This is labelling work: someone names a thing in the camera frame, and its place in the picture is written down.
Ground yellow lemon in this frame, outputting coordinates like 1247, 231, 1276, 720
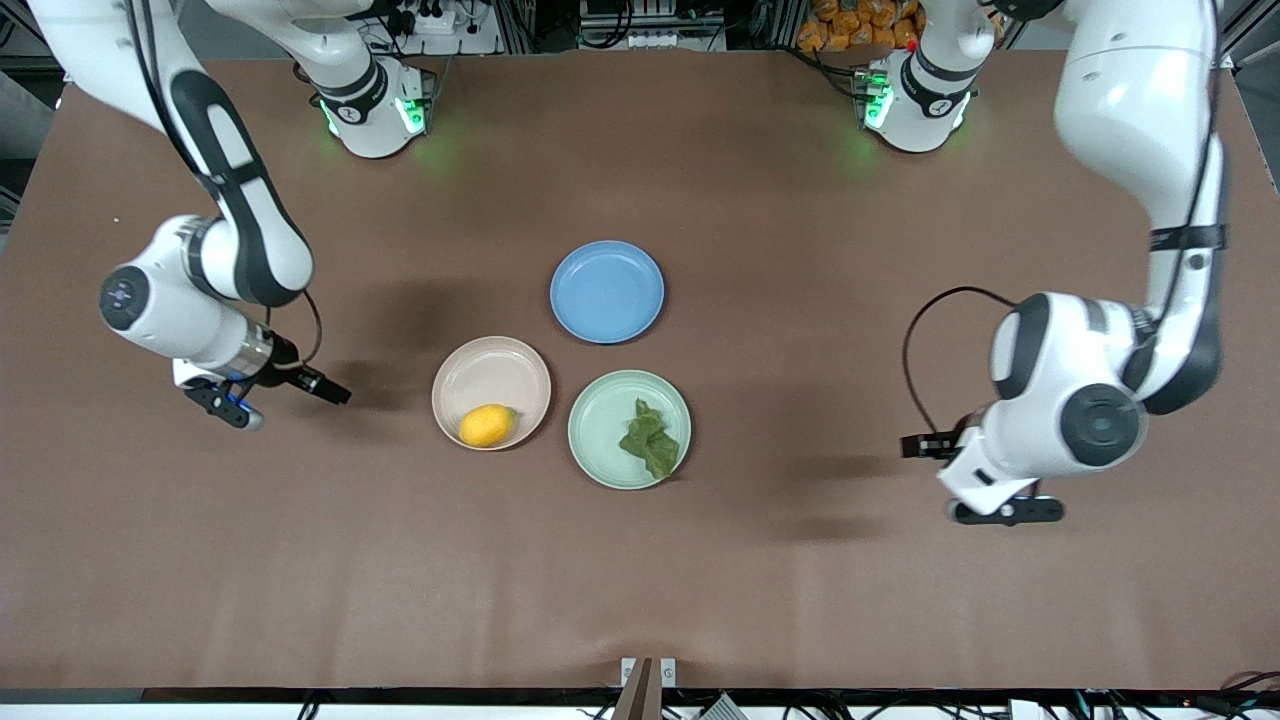
458, 403, 518, 448

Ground green lettuce leaf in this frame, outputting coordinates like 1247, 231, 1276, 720
618, 398, 682, 481

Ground beige plate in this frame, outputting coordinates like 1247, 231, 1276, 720
431, 335, 552, 451

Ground mint green plate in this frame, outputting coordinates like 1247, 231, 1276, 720
567, 370, 693, 491

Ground blue plate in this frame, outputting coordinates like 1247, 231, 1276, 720
549, 240, 666, 345

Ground white power strip with plugs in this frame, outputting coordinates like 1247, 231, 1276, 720
385, 0, 501, 57

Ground bag of oranges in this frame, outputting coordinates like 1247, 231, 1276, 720
797, 0, 926, 54

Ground slim white power strip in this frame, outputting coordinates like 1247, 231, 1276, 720
625, 28, 723, 52

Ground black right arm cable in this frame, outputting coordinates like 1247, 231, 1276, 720
125, 0, 324, 370

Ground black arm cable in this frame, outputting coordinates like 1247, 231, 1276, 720
902, 0, 1227, 437
125, 0, 324, 370

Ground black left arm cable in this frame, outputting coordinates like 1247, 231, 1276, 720
902, 0, 1227, 437

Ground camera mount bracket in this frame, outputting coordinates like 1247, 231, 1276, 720
610, 656, 678, 720

